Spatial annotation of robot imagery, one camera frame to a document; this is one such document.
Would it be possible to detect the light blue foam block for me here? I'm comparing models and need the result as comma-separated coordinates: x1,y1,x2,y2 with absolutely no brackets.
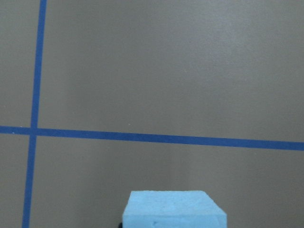
122,190,228,228

